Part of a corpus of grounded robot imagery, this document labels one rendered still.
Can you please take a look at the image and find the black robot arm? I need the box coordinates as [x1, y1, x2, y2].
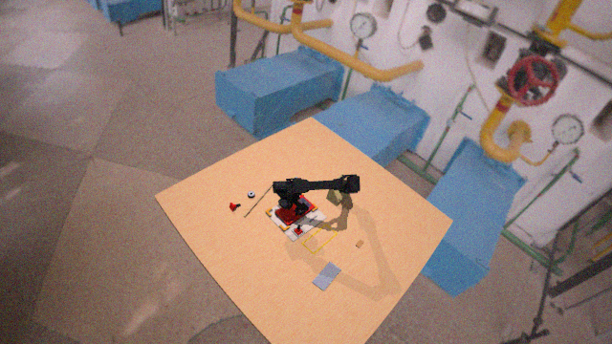
[273, 175, 361, 210]

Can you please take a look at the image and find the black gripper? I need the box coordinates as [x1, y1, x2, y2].
[276, 193, 309, 216]

